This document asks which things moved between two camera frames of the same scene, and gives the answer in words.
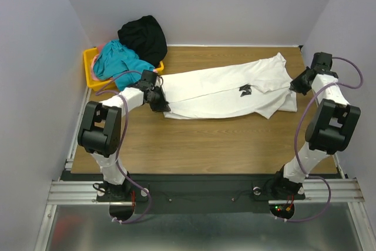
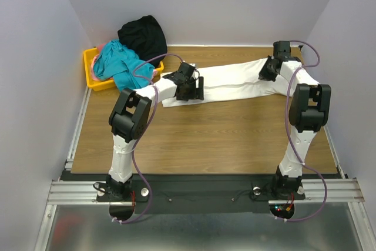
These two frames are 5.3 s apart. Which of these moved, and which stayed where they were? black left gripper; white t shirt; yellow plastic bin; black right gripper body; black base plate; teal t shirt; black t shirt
Moved: black left gripper; black right gripper body; white t shirt
Stayed: yellow plastic bin; black base plate; black t shirt; teal t shirt
